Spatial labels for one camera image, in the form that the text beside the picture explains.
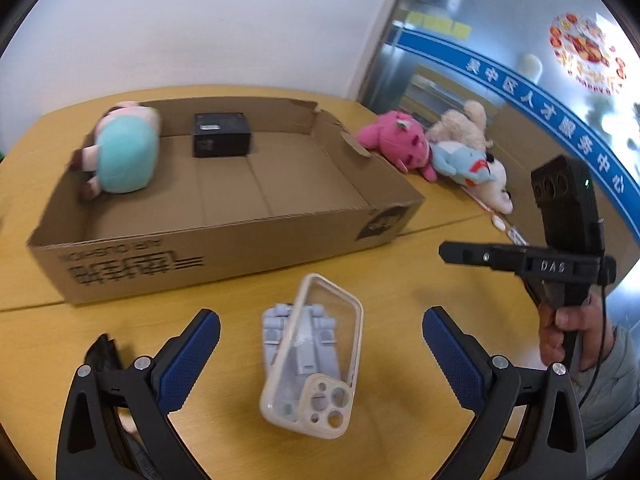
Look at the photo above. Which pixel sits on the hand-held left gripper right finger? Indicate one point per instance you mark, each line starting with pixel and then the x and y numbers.
pixel 455 360

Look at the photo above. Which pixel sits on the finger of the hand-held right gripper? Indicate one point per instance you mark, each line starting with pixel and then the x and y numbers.
pixel 475 256

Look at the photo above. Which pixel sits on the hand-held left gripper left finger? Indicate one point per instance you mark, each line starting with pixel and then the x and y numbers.
pixel 187 360

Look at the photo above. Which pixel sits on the light grey phone stand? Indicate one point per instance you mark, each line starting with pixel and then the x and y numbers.
pixel 310 345

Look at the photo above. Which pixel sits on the clear beige phone case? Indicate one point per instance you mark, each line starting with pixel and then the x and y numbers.
pixel 327 410

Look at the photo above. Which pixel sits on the brown cardboard box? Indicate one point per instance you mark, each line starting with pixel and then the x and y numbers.
pixel 225 190

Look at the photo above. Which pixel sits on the person's right forearm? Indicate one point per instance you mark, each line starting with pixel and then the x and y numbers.
pixel 617 390

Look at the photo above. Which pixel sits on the wooden desktop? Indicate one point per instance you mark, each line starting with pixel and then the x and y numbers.
pixel 400 280

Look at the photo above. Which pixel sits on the person's right hand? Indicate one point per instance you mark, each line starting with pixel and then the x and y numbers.
pixel 597 330

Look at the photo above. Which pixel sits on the small white tags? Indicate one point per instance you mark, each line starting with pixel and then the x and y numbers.
pixel 510 232

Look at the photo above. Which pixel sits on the white plush toy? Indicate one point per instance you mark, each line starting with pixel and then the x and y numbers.
pixel 495 187

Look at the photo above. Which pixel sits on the light blue plush toy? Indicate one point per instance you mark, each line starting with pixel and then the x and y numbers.
pixel 460 162

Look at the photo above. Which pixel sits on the blue door band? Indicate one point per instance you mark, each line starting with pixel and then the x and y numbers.
pixel 525 95

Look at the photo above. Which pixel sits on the beige plush toy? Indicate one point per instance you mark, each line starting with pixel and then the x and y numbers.
pixel 462 127

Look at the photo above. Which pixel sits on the pink plush toy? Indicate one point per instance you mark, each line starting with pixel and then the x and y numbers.
pixel 400 140

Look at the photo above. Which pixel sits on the round red window sticker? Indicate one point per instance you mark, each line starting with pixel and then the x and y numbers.
pixel 585 50

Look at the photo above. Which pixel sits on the pink and teal pig plush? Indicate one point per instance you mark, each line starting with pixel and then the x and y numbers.
pixel 125 155

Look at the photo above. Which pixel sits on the yellow door sign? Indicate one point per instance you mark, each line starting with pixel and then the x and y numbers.
pixel 440 22

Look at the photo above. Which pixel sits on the small black box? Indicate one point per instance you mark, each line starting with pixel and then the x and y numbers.
pixel 222 135

